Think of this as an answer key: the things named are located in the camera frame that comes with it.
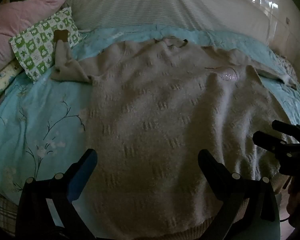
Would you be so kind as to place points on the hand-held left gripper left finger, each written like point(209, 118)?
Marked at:
point(81, 177)

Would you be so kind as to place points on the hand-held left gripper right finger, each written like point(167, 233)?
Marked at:
point(210, 167)

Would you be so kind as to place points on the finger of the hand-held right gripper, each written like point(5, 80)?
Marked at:
point(267, 141)
point(287, 127)

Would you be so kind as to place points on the beige knit sweater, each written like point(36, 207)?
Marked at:
point(152, 130)

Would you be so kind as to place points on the person's right hand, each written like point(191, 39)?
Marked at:
point(298, 200)

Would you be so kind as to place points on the light blue floral bedsheet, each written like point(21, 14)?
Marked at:
point(27, 120)

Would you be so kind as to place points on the plaid cloth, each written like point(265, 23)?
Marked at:
point(2, 212)

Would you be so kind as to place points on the yellow printed cloth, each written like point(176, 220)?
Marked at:
point(2, 82)

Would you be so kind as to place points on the green checkered pillow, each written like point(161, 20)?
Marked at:
point(37, 45)

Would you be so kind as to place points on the pink quilt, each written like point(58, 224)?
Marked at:
point(20, 17)

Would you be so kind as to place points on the white striped sheet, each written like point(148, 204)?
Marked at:
point(152, 5)

